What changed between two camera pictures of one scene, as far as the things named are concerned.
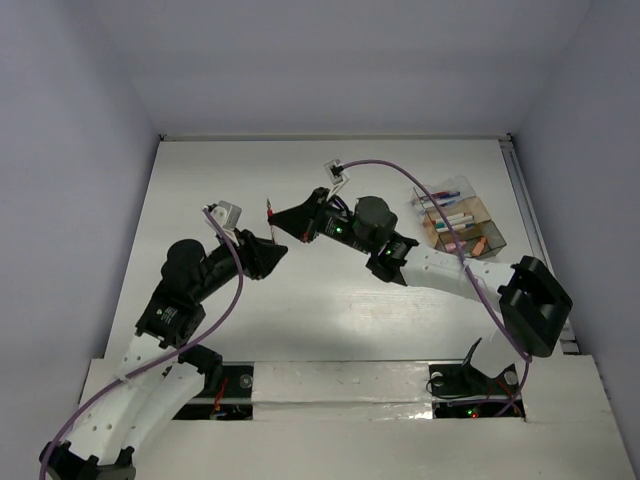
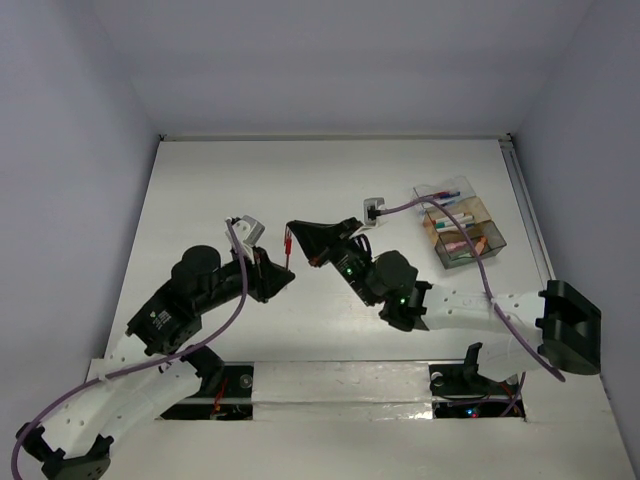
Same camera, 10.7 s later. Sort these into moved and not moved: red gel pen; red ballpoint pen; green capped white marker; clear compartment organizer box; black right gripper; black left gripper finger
Moved: black right gripper; red ballpoint pen; black left gripper finger
Not moved: clear compartment organizer box; red gel pen; green capped white marker
